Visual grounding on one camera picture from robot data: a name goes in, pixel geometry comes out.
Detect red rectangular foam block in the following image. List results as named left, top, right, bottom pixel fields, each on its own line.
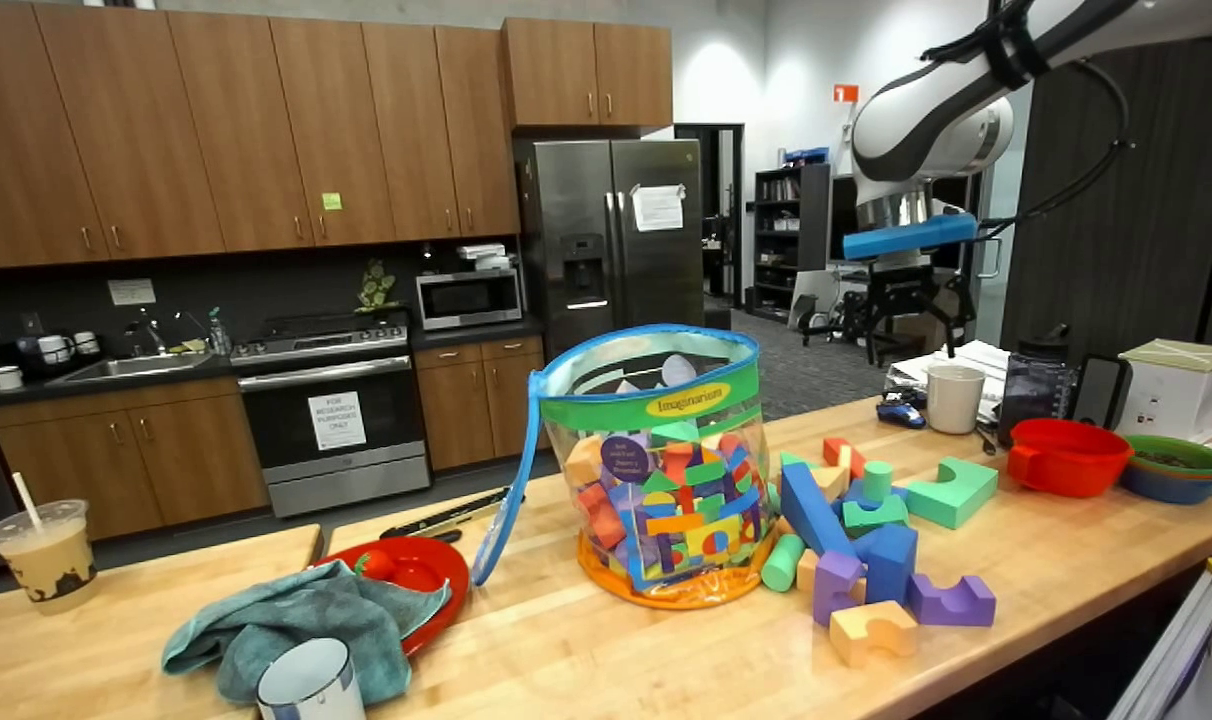
left=821, top=437, right=868, bottom=481

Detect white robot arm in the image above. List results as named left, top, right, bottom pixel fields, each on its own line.
left=851, top=0, right=1143, bottom=178

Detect long blue foam block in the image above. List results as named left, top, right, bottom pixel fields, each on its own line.
left=781, top=465, right=851, bottom=556

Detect small purple foam block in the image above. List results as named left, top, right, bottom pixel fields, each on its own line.
left=812, top=550, right=864, bottom=622

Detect blue house-shaped foam block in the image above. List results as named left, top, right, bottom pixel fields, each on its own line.
left=855, top=523, right=915, bottom=604

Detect green arch foam block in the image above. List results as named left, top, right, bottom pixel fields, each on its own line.
left=910, top=455, right=995, bottom=529

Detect tan arch foam block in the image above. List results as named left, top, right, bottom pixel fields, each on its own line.
left=830, top=599, right=915, bottom=668

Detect purple notched foam block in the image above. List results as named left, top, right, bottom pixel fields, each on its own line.
left=910, top=573, right=995, bottom=628

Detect clear bag of foam blocks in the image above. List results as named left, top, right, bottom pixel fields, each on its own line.
left=473, top=324, right=781, bottom=608

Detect stainless steel refrigerator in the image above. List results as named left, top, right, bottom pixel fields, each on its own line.
left=517, top=139, right=706, bottom=352

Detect microwave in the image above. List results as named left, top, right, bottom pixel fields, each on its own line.
left=418, top=273, right=523, bottom=330

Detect red plate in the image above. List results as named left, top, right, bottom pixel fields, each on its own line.
left=336, top=534, right=473, bottom=655

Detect green foam cylinder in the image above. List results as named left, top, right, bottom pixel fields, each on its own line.
left=762, top=530, right=804, bottom=591

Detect black oven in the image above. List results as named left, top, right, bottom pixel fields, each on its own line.
left=233, top=330, right=431, bottom=517

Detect white paper cup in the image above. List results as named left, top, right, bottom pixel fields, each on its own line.
left=929, top=364, right=983, bottom=437

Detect teal cloth towel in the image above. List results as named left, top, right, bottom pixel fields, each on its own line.
left=160, top=560, right=454, bottom=703

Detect white enamel mug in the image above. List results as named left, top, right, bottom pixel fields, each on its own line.
left=255, top=635, right=365, bottom=720

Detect lower wooden cabinets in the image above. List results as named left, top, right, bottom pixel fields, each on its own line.
left=0, top=330, right=546, bottom=539

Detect wooden cabinets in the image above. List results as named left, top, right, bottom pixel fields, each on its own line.
left=0, top=330, right=546, bottom=539
left=0, top=0, right=673, bottom=267

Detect red plastic bowl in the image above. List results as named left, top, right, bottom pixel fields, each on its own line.
left=1008, top=417, right=1131, bottom=495

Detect upper wooden cabinets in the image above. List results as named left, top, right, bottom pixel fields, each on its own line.
left=0, top=0, right=673, bottom=267

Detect green and blue bowls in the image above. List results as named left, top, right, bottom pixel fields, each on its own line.
left=1120, top=432, right=1212, bottom=503

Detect white box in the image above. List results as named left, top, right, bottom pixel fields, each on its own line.
left=1120, top=341, right=1212, bottom=439

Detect iced coffee cup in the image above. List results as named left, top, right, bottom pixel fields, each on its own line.
left=0, top=475, right=98, bottom=604

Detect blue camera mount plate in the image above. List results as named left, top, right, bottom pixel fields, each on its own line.
left=845, top=217, right=980, bottom=261

